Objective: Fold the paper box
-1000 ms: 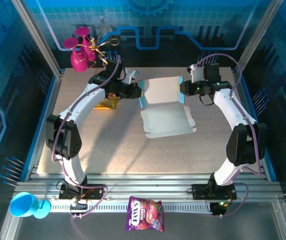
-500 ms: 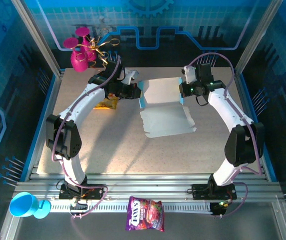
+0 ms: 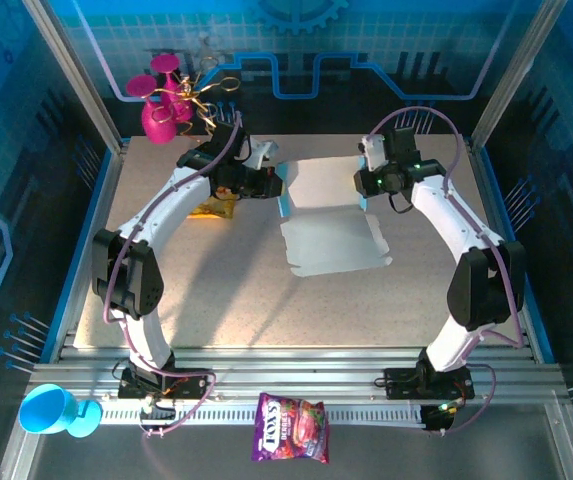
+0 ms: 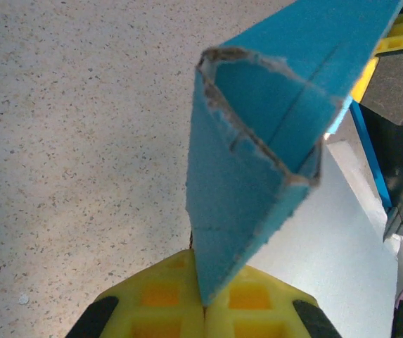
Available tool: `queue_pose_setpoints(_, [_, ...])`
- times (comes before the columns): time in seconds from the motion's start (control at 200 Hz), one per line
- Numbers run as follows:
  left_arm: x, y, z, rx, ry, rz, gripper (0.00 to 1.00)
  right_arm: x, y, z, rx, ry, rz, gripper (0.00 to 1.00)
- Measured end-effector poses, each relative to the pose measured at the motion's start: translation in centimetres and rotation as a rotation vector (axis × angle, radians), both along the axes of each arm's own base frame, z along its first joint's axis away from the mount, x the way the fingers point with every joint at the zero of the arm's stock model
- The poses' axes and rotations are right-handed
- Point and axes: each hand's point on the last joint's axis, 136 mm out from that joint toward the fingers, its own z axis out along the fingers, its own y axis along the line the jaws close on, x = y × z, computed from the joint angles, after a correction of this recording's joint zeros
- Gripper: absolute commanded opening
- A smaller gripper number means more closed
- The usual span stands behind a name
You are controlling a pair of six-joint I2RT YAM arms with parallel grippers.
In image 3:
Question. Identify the aluminium frame post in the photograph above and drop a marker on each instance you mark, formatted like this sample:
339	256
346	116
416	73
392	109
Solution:
515	75
78	75

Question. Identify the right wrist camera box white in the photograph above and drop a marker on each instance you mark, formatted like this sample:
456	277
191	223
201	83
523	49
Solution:
375	152

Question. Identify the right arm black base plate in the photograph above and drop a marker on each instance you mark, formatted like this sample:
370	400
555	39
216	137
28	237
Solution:
398	382

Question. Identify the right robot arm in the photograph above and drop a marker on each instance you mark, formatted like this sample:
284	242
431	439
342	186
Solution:
446	215

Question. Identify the aluminium frame rail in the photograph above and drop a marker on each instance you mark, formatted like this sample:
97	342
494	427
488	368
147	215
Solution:
291	370

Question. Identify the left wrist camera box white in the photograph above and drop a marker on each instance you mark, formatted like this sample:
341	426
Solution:
261	155

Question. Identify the blue paper box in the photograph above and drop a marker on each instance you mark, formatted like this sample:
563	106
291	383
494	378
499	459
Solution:
331	240

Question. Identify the pink plastic goblet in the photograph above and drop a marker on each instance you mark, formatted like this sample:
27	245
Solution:
158	125
176	95

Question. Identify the aluminium table side rail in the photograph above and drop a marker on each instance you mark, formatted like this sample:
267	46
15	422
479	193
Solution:
490	200
107	190

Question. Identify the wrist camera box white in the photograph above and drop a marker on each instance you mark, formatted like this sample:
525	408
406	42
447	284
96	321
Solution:
375	152
261	155

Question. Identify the yellow snack packet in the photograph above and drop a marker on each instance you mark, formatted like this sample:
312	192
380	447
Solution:
216	210

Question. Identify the purple candy bag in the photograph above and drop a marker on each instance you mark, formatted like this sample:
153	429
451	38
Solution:
291	430

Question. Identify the blue plastic goblet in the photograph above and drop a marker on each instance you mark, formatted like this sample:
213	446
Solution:
46	410

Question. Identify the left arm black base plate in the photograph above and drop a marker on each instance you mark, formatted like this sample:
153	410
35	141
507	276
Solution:
196	385

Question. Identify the small black controller board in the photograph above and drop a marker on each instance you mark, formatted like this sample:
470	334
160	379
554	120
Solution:
158	412
438	417

